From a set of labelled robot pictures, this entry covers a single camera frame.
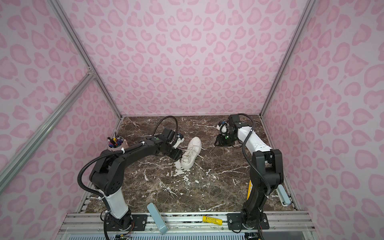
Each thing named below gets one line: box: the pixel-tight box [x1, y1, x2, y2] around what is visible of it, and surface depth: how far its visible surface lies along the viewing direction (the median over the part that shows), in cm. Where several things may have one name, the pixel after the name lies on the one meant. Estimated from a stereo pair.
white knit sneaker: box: [180, 136, 202, 169], surface depth 96 cm
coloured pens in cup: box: [107, 131, 124, 148], surface depth 92 cm
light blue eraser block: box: [147, 202, 169, 235], surface depth 71 cm
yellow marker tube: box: [202, 216, 223, 226], surface depth 74 cm
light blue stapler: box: [276, 184, 291, 207], surface depth 79 cm
